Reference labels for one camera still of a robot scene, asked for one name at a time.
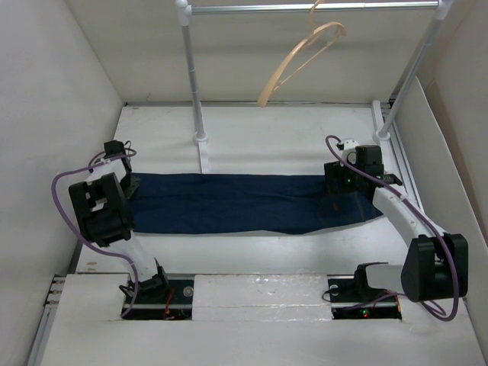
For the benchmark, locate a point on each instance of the metal clothes rack frame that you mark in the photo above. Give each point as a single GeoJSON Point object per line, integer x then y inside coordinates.
{"type": "Point", "coordinates": [185, 11]}

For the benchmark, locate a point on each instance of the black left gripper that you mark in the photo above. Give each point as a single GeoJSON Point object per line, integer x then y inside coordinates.
{"type": "Point", "coordinates": [132, 191]}

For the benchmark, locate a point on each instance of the dark blue denim trousers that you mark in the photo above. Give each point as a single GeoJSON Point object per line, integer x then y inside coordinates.
{"type": "Point", "coordinates": [193, 204]}

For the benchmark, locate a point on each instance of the beige plastic clothes hanger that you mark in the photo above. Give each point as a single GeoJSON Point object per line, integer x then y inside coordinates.
{"type": "Point", "coordinates": [320, 38]}

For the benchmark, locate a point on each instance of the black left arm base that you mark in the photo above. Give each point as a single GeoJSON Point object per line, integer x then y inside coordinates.
{"type": "Point", "coordinates": [173, 304]}

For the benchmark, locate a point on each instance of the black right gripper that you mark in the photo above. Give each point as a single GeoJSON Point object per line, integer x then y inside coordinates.
{"type": "Point", "coordinates": [332, 170]}

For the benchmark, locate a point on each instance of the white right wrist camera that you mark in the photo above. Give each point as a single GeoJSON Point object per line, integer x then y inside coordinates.
{"type": "Point", "coordinates": [347, 148]}

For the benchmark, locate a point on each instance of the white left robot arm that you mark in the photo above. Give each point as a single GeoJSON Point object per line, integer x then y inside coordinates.
{"type": "Point", "coordinates": [101, 204]}

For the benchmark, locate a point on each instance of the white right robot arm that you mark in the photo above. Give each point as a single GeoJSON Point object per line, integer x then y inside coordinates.
{"type": "Point", "coordinates": [436, 263]}

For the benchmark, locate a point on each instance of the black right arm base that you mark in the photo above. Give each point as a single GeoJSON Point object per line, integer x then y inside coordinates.
{"type": "Point", "coordinates": [350, 300]}

